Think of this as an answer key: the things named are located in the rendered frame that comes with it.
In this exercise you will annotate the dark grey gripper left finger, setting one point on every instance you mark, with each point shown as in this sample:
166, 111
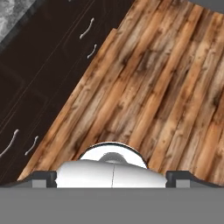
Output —
43, 177

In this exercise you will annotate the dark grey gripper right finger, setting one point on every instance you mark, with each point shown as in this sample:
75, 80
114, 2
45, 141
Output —
178, 176

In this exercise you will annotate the white round object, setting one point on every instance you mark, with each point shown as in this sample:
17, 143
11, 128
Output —
96, 176

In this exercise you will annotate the dark brown cupboard run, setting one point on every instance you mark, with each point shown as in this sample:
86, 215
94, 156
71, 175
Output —
43, 73

